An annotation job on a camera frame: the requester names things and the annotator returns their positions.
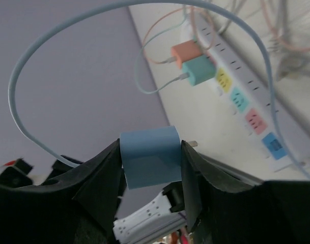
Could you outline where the blue charger cable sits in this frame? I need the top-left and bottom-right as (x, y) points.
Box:
(8, 0), (310, 180)

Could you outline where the white power strip cord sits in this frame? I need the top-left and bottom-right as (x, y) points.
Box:
(218, 0), (310, 82)

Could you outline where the teal charger cable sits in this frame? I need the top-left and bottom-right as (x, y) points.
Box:
(134, 5), (193, 95)

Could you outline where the white multicolour power strip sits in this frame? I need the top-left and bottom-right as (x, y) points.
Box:
(182, 13), (310, 171)

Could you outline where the pink charger plug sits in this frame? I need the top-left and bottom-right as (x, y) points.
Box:
(171, 40), (203, 69)

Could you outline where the teal charger plug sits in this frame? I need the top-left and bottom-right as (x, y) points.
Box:
(182, 55), (216, 86)

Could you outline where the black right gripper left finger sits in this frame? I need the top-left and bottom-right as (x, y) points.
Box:
(0, 141), (121, 243)

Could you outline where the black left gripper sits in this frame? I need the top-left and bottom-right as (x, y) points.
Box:
(41, 160), (81, 186)

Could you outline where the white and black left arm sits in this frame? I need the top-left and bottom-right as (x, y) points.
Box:
(73, 156), (185, 243)

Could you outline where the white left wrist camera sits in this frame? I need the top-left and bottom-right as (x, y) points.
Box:
(0, 158), (33, 188)

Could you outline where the pink charger cable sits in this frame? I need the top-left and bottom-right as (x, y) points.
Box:
(142, 0), (310, 66)

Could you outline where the blue charger plug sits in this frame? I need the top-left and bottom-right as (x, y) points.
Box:
(120, 126), (182, 190)

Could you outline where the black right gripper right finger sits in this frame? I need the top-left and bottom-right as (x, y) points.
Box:
(181, 142), (310, 243)

